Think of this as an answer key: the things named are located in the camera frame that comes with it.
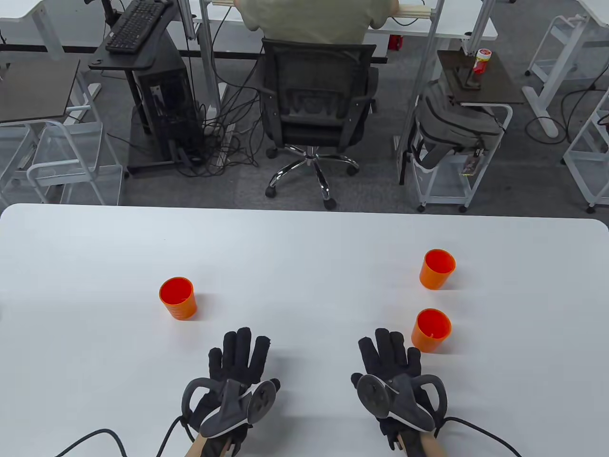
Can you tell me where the white cart with brown top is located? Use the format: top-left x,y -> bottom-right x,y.
397,50 -> 525,213

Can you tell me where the white wire basket cart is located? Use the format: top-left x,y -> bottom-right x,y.
0,119 -> 124,206

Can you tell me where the white desk leg frame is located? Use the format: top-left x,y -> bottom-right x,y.
522,0 -> 609,139

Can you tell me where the person's left forearm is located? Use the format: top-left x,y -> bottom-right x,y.
183,431 -> 238,457

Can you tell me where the white desk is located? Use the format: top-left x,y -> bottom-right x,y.
188,0 -> 499,40

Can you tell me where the person's right hand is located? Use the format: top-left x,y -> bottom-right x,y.
351,328 -> 448,450

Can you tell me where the black computer tower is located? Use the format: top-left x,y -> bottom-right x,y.
131,48 -> 205,165

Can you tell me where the black right glove cable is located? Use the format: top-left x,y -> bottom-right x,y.
445,417 -> 524,457

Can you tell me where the black left glove cable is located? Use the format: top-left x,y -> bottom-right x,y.
55,415 -> 191,457

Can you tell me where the white metal rack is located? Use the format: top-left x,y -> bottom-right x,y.
563,90 -> 609,213

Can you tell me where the tangle of black cables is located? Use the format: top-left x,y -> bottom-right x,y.
176,86 -> 262,177

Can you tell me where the grey backpack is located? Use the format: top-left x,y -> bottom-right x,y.
414,79 -> 505,169

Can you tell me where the orange cup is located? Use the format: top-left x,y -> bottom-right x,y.
419,249 -> 456,290
159,277 -> 197,320
411,308 -> 452,353

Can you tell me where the aluminium frame post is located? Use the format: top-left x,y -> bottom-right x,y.
180,0 -> 224,115
395,0 -> 495,158

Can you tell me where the white power strip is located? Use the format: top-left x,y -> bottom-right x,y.
216,123 -> 236,167

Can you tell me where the grey right hand controller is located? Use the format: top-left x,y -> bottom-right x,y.
356,374 -> 448,433

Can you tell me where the person's left hand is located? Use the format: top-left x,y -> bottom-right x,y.
188,327 -> 282,443

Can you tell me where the grey hand controller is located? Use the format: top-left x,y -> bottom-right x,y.
181,378 -> 281,438
356,374 -> 448,433

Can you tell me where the grey left hand controller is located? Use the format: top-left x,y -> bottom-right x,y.
181,378 -> 281,438

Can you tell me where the black holder on cart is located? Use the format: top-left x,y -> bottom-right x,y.
452,64 -> 480,90

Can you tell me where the black glove cable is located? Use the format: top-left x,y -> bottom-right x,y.
55,415 -> 191,457
445,417 -> 524,457

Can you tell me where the black mesh office chair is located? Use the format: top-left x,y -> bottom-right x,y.
259,38 -> 380,211

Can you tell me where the black computer stand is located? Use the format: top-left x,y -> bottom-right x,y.
88,0 -> 205,176

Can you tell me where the black keyboard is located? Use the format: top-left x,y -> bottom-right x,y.
105,0 -> 167,54

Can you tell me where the hanging backpack tag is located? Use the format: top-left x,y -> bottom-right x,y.
459,149 -> 485,177

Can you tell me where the brown top side table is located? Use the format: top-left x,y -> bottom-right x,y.
0,59 -> 103,127

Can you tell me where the monitor on black stand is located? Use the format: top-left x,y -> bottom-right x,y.
86,0 -> 119,24

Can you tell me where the person's right forearm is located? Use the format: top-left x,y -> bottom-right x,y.
397,428 -> 450,457

